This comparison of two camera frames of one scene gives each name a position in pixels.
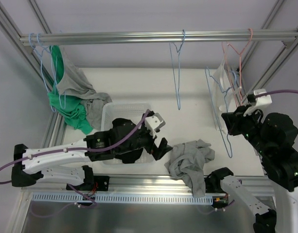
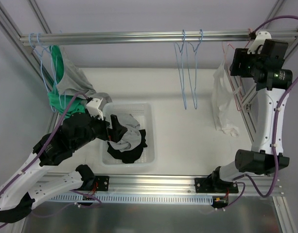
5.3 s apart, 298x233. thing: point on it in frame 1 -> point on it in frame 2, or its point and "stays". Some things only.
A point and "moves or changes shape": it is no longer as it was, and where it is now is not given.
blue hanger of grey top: (207, 71) -> (192, 55)
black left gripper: (151, 144) -> (109, 132)
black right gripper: (231, 122) -> (238, 62)
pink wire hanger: (239, 55) stays
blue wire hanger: (178, 51) moves or changes shape
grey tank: (186, 163) moves or changes shape
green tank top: (69, 108) stays
